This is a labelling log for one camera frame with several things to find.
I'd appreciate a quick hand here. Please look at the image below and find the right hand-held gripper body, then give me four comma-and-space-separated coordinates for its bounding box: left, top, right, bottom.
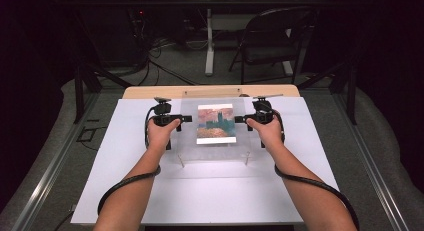
244, 93, 285, 126

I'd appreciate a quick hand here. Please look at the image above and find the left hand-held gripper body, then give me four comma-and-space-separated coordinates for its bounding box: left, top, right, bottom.
152, 96, 184, 127

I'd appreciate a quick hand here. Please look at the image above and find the clear acrylic photo frame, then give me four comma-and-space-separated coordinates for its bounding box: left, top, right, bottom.
174, 87, 255, 168

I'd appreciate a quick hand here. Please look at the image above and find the painting print with white border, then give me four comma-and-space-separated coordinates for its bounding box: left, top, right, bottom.
195, 102, 237, 146

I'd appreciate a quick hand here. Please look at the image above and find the person's right hand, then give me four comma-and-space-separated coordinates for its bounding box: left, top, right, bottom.
245, 110, 285, 153

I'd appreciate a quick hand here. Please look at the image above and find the person's left hand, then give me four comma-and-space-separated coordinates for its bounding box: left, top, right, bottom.
146, 118, 182, 153

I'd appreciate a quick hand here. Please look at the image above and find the black folding chair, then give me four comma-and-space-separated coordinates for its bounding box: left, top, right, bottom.
227, 5, 318, 86

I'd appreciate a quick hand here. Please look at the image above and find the white desk with legs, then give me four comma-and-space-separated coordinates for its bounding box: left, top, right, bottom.
184, 0, 330, 77

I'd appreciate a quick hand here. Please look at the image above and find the white board sheet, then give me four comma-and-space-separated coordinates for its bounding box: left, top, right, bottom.
70, 96, 340, 226

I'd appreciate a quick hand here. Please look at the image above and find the dark computer tower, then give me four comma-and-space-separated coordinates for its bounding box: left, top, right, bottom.
87, 6, 149, 69

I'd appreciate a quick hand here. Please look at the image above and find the bundle of black floor cables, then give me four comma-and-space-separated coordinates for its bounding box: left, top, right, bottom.
132, 35, 198, 87

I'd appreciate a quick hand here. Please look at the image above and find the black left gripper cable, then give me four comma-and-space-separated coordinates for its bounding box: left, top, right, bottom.
96, 105, 162, 216

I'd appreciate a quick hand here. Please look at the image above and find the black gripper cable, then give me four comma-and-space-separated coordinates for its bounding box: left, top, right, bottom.
96, 105, 162, 216
270, 108, 361, 231

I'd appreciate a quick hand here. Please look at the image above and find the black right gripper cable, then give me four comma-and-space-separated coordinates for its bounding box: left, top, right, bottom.
270, 108, 361, 231

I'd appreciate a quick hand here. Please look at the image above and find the black metal stand frame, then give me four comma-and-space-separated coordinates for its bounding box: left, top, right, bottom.
295, 60, 358, 126
72, 61, 135, 125

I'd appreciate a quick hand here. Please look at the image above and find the aluminium rail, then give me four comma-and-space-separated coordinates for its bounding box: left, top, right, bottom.
331, 90, 412, 231
9, 90, 102, 231

